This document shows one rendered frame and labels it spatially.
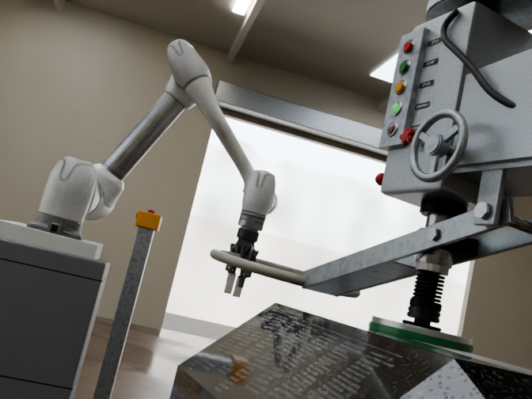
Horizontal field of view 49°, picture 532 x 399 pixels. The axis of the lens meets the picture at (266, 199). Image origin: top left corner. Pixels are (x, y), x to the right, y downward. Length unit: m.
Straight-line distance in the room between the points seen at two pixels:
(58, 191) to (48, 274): 0.30
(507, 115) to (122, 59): 7.53
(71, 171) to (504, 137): 1.44
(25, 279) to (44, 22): 6.91
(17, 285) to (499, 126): 1.45
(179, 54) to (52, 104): 6.22
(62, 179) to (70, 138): 6.10
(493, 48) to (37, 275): 1.44
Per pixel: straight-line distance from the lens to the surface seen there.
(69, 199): 2.07
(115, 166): 2.27
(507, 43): 1.40
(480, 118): 1.20
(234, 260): 1.66
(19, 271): 1.96
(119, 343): 3.07
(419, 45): 1.40
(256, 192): 1.98
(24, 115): 8.32
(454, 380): 0.78
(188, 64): 2.13
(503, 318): 9.81
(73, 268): 1.94
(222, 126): 2.09
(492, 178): 1.15
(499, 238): 1.28
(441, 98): 1.30
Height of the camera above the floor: 0.83
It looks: 9 degrees up
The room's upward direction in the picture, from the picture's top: 13 degrees clockwise
